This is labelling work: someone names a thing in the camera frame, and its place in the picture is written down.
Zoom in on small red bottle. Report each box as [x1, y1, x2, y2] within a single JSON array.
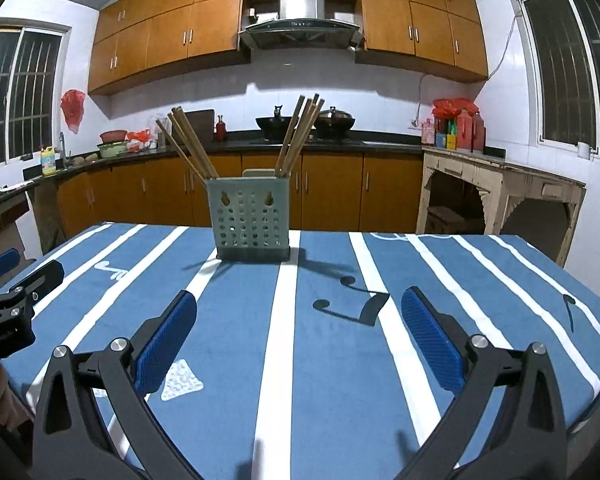
[[214, 115, 226, 142]]

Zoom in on red oil bottle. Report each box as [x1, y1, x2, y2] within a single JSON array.
[[456, 110, 486, 153]]

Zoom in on chopstick bundle left in holder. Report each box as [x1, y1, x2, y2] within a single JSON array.
[[155, 107, 219, 186]]

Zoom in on dark cutting board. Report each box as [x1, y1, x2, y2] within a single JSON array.
[[185, 110, 215, 145]]

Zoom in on black pot on stove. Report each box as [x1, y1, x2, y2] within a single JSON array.
[[256, 105, 291, 142]]

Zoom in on red bag on side table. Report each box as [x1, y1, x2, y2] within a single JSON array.
[[432, 98, 479, 119]]

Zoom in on black range hood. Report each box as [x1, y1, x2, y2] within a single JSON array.
[[239, 0, 363, 51]]

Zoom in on red plastic bag on wall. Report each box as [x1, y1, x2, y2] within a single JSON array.
[[60, 89, 85, 134]]

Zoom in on small wooden stool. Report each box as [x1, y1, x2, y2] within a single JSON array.
[[425, 206, 484, 235]]

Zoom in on chopstick bundle in holder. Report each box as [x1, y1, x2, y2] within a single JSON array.
[[274, 93, 324, 178], [155, 107, 219, 186]]

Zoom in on upper wooden cabinets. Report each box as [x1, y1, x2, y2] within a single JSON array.
[[87, 0, 488, 96]]

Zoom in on left barred window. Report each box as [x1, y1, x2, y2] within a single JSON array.
[[0, 27, 62, 164]]

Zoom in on lower wooden cabinets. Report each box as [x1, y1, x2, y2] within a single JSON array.
[[54, 152, 425, 241]]

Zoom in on barred window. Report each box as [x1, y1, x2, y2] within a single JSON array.
[[0, 27, 62, 164], [519, 0, 600, 155]]

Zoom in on white wooden side table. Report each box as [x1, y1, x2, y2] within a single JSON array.
[[415, 146, 586, 266]]

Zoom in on right barred window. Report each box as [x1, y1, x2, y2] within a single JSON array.
[[519, 0, 600, 155]]

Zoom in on person's left hand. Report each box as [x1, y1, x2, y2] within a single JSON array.
[[0, 362, 32, 431]]

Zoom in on wooden cabinets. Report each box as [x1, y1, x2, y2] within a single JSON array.
[[87, 0, 488, 96], [54, 152, 425, 241]]

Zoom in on yellow detergent bottle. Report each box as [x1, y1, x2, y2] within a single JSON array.
[[41, 146, 57, 177]]

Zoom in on green perforated utensil holder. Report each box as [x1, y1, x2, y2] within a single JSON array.
[[207, 168, 290, 262]]

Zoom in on blue white striped tablecloth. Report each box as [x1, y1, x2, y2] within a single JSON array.
[[6, 223, 600, 479]]

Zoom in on black wok with lid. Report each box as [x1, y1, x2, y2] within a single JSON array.
[[314, 106, 355, 141]]

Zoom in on red bowl on counter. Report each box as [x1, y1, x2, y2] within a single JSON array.
[[100, 129, 126, 143]]

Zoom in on chopstick bundle right in holder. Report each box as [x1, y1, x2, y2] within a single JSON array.
[[274, 93, 324, 178]]

